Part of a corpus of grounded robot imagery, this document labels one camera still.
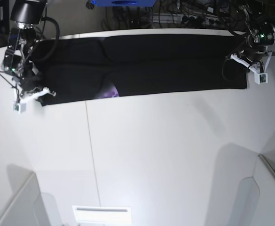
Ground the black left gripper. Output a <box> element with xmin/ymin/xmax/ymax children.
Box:
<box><xmin>242</xmin><ymin>46</ymin><xmax>268</xmax><ymax>65</ymax></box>

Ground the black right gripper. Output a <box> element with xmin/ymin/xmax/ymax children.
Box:
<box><xmin>16</xmin><ymin>70</ymin><xmax>44</xmax><ymax>94</ymax></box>

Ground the black T-shirt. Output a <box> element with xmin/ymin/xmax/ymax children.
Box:
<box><xmin>36</xmin><ymin>34</ymin><xmax>247</xmax><ymax>106</ymax></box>

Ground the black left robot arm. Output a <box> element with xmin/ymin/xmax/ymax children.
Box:
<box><xmin>238</xmin><ymin>0</ymin><xmax>275</xmax><ymax>63</ymax></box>

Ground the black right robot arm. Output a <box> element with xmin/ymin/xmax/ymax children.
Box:
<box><xmin>1</xmin><ymin>0</ymin><xmax>60</xmax><ymax>94</ymax></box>

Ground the blue box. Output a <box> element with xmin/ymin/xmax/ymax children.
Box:
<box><xmin>91</xmin><ymin>0</ymin><xmax>156</xmax><ymax>7</ymax></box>

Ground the white partition panel left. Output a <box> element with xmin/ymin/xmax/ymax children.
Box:
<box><xmin>0</xmin><ymin>164</ymin><xmax>63</xmax><ymax>226</ymax></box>

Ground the white partition panel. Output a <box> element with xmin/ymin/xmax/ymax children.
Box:
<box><xmin>238</xmin><ymin>155</ymin><xmax>275</xmax><ymax>226</ymax></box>
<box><xmin>0</xmin><ymin>164</ymin><xmax>63</xmax><ymax>226</ymax></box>

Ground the white partition panel right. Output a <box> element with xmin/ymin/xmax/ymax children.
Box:
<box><xmin>238</xmin><ymin>155</ymin><xmax>275</xmax><ymax>226</ymax></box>

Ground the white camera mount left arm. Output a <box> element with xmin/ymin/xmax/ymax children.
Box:
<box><xmin>229</xmin><ymin>50</ymin><xmax>275</xmax><ymax>84</ymax></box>

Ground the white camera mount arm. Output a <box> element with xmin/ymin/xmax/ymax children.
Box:
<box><xmin>229</xmin><ymin>50</ymin><xmax>275</xmax><ymax>84</ymax></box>
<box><xmin>13</xmin><ymin>87</ymin><xmax>56</xmax><ymax>114</ymax></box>

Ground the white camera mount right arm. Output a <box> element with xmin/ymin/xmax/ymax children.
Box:
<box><xmin>13</xmin><ymin>87</ymin><xmax>56</xmax><ymax>114</ymax></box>

